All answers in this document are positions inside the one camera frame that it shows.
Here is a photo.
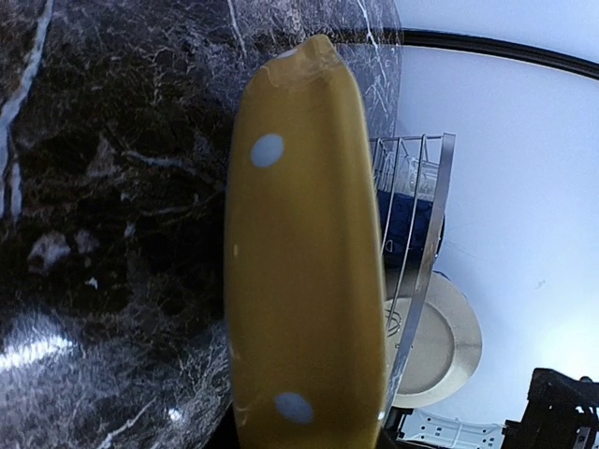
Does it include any yellow polka dot plate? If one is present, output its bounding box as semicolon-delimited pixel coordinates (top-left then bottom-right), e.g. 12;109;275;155
224;35;387;448

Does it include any cream bird pattern plate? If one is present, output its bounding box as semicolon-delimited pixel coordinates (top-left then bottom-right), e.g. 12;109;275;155
384;268;483;409

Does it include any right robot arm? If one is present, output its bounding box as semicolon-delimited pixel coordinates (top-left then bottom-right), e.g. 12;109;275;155
502;368;598;449

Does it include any dark blue mug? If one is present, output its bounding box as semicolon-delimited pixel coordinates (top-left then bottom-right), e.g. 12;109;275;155
377;190;432;257

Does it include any clear glass cup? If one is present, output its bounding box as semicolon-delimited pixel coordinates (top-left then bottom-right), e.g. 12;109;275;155
377;154;438;201

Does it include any metal wire dish rack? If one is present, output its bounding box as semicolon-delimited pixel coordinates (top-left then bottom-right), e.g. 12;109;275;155
370;133;456;408

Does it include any black frame post right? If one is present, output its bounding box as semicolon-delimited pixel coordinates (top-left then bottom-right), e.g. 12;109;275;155
403;29;598;80

